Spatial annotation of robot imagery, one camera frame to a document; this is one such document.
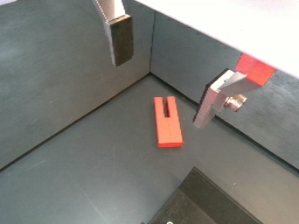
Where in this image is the black curved holder stand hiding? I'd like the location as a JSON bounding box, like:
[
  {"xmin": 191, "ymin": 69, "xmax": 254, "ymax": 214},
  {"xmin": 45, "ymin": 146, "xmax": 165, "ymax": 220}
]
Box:
[{"xmin": 141, "ymin": 167, "xmax": 263, "ymax": 224}]

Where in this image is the red double-square peg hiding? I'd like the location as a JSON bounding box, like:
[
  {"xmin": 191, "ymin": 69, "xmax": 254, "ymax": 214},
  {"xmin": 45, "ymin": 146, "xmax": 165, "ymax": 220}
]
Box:
[{"xmin": 154, "ymin": 96, "xmax": 183, "ymax": 148}]

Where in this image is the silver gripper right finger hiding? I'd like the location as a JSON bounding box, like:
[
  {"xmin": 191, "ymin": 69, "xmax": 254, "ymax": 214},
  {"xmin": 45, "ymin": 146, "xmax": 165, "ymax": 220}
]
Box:
[{"xmin": 193, "ymin": 52, "xmax": 277, "ymax": 130}]

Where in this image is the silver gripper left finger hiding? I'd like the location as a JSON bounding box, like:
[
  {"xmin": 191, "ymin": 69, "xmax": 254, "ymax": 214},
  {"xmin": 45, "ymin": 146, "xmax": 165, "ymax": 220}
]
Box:
[{"xmin": 93, "ymin": 0, "xmax": 134, "ymax": 67}]

